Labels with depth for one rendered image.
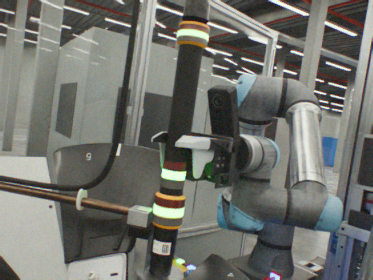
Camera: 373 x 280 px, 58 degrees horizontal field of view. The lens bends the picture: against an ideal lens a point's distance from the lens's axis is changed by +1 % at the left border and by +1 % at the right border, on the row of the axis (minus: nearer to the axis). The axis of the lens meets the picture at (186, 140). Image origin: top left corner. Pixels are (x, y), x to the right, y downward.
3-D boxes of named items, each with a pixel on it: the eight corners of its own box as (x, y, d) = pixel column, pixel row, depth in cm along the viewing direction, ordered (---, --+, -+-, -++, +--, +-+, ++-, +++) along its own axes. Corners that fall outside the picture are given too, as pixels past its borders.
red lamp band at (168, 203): (150, 205, 46) (151, 196, 46) (158, 198, 51) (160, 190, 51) (180, 210, 46) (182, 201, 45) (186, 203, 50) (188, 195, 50)
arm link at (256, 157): (265, 137, 64) (228, 132, 69) (255, 136, 60) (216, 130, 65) (259, 176, 64) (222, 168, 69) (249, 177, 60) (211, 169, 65)
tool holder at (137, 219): (113, 282, 46) (122, 212, 46) (131, 262, 53) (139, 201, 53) (176, 297, 45) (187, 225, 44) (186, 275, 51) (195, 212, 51)
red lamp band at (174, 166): (160, 168, 46) (161, 159, 46) (166, 165, 50) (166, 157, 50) (183, 172, 46) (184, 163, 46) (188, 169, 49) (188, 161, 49)
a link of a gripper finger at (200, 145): (190, 183, 43) (216, 177, 51) (196, 138, 43) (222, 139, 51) (169, 179, 44) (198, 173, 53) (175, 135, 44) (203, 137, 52)
